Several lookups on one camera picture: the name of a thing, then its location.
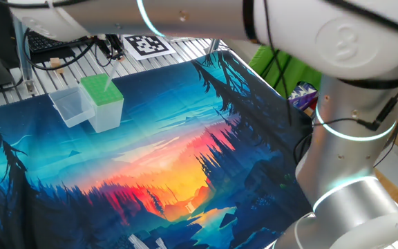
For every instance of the black white fiducial marker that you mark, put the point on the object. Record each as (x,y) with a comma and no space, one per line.
(149,46)

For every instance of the black keyboard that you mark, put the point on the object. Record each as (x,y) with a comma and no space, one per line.
(43,41)

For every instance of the aluminium frame post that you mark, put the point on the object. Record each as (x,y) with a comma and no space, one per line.
(214,45)
(23,55)

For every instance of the small wooden block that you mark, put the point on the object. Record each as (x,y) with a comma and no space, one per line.
(60,70)
(55,63)

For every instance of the purple white patterned box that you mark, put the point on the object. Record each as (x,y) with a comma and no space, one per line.
(302,95)

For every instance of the green fabric sheet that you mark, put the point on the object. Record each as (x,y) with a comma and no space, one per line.
(289,72)

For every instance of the clear plastic container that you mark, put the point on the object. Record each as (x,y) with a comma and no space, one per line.
(73,107)

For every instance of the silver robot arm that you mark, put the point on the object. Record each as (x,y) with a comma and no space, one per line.
(185,17)

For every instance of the clear large pipette tip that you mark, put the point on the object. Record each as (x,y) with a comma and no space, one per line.
(138,242)
(111,76)
(161,243)

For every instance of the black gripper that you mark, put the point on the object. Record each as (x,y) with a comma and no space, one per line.
(114,43)

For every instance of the landscape print cloth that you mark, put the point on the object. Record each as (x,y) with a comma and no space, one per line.
(116,166)

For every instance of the green top pipette tip holder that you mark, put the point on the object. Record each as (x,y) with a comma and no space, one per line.
(105,110)

